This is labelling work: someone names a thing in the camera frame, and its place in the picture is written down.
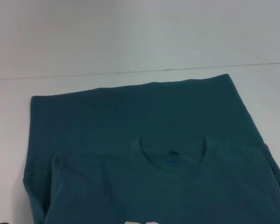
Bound blue shirt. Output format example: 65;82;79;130
22;73;280;224

